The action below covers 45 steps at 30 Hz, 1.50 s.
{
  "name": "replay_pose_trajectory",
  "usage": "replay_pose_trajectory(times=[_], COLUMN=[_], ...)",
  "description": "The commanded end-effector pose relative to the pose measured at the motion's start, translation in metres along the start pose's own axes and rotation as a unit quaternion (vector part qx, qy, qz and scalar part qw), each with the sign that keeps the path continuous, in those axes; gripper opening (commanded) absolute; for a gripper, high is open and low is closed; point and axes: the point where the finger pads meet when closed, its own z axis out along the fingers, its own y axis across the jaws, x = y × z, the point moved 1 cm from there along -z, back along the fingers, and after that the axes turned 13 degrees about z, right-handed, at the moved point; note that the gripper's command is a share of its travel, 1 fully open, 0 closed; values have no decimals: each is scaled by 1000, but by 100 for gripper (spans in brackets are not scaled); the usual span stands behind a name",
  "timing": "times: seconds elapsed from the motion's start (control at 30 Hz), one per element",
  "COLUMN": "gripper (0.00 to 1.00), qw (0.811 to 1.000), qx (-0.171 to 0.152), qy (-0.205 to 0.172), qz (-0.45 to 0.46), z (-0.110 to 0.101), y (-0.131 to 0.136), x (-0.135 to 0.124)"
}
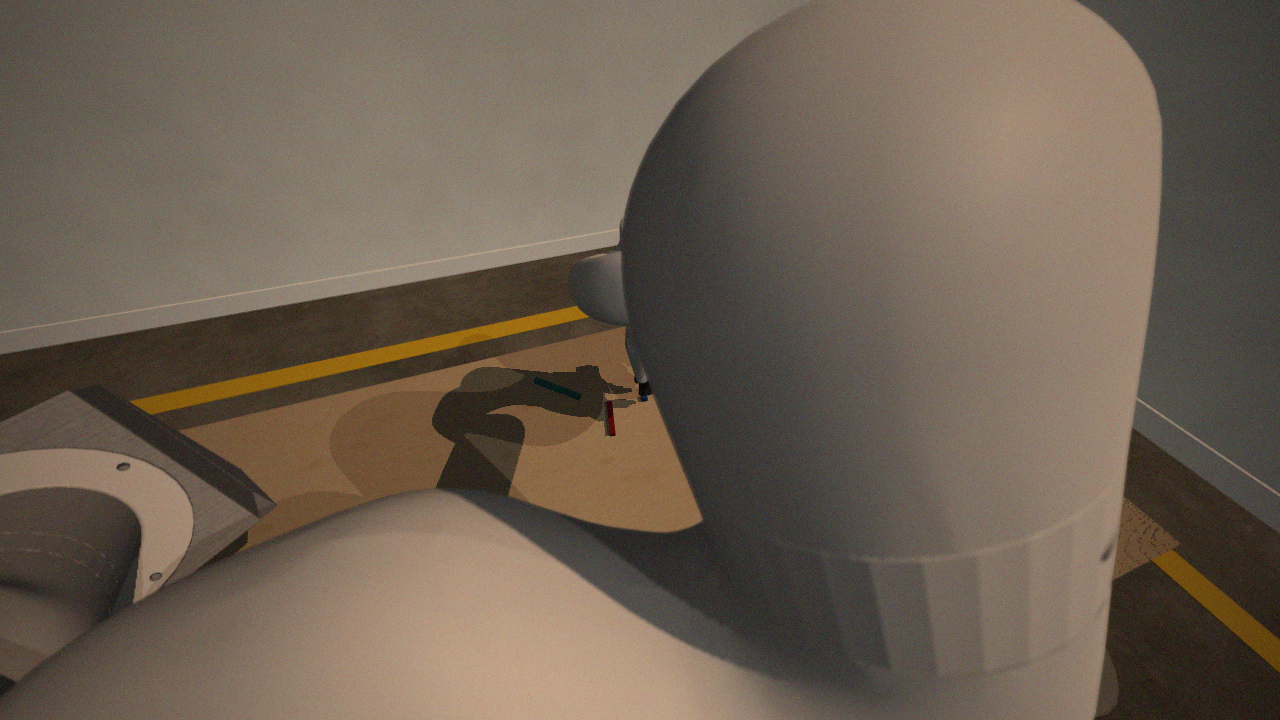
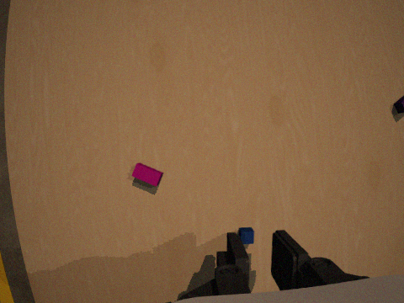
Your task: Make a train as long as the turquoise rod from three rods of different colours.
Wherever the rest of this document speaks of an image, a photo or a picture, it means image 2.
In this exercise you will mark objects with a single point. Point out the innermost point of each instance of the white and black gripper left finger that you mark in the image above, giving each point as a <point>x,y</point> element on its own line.
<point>229,278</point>

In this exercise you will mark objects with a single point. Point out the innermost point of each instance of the small blue cube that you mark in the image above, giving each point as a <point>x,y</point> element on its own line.
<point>247,235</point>

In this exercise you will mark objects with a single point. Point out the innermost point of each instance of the purple rod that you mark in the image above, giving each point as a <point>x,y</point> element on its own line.
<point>399,105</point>

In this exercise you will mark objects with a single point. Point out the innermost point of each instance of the magenta rectangular block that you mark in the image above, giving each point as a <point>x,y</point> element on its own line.
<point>147,174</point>

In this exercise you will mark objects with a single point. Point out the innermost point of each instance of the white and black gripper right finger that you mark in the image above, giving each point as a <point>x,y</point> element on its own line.
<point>293,268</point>

